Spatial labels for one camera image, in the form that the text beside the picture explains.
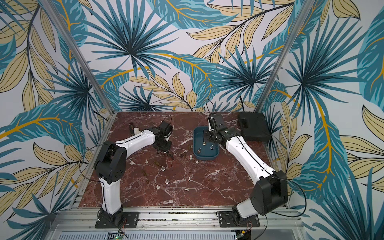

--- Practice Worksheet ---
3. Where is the teal plastic storage box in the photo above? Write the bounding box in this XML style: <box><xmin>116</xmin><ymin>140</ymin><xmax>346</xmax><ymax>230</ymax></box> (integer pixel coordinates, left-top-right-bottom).
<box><xmin>193</xmin><ymin>126</ymin><xmax>220</xmax><ymax>161</ymax></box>

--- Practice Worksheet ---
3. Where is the white pipe elbow fitting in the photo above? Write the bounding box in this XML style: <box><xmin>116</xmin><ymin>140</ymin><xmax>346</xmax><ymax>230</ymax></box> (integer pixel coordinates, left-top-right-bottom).
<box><xmin>134</xmin><ymin>128</ymin><xmax>141</xmax><ymax>135</ymax></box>

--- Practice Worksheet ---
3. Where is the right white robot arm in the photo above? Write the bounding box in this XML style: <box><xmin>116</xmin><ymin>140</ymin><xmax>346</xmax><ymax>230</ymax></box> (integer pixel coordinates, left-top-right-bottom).
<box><xmin>208</xmin><ymin>113</ymin><xmax>288</xmax><ymax>219</ymax></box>

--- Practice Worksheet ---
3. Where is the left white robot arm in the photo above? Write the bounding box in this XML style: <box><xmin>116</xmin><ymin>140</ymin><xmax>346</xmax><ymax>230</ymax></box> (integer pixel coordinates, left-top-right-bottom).
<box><xmin>94</xmin><ymin>121</ymin><xmax>173</xmax><ymax>217</ymax></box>

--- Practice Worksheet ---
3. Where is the black plastic tool case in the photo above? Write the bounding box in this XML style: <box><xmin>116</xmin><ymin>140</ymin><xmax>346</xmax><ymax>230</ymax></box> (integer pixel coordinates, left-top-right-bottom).
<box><xmin>238</xmin><ymin>112</ymin><xmax>271</xmax><ymax>142</ymax></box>

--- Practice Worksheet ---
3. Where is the black orange screwdriver handle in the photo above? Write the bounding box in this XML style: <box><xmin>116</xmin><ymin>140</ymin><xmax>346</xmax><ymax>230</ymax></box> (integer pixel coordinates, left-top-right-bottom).
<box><xmin>129</xmin><ymin>123</ymin><xmax>135</xmax><ymax>136</ymax></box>

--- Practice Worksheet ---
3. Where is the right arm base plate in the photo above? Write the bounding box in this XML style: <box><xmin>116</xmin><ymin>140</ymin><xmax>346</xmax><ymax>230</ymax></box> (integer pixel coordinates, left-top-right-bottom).
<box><xmin>216</xmin><ymin>211</ymin><xmax>260</xmax><ymax>228</ymax></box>

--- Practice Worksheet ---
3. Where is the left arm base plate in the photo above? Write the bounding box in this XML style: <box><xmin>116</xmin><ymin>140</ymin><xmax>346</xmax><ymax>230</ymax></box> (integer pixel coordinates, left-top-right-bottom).
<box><xmin>95</xmin><ymin>209</ymin><xmax>139</xmax><ymax>229</ymax></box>

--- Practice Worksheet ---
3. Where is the aluminium frame rail front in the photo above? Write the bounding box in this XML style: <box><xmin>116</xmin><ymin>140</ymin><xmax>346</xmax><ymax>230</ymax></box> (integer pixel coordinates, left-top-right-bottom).
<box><xmin>45</xmin><ymin>206</ymin><xmax>309</xmax><ymax>240</ymax></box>

